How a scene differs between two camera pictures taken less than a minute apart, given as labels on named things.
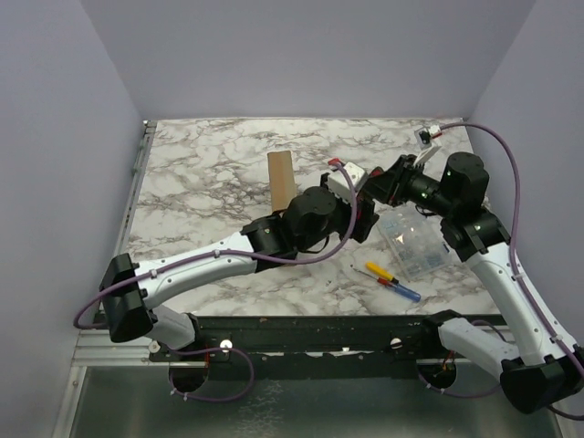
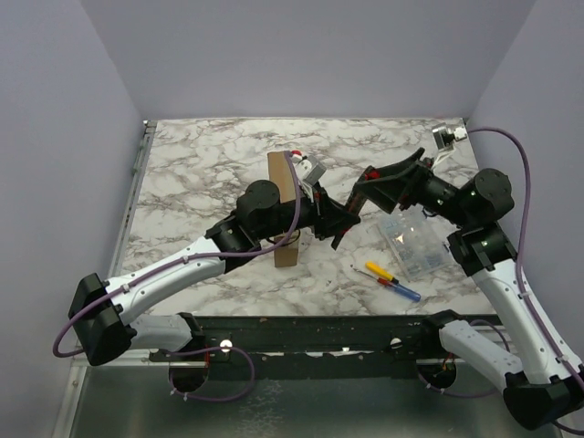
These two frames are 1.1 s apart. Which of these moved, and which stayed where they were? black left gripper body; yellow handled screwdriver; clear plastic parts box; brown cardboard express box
Moved: black left gripper body
Stayed: yellow handled screwdriver; brown cardboard express box; clear plastic parts box
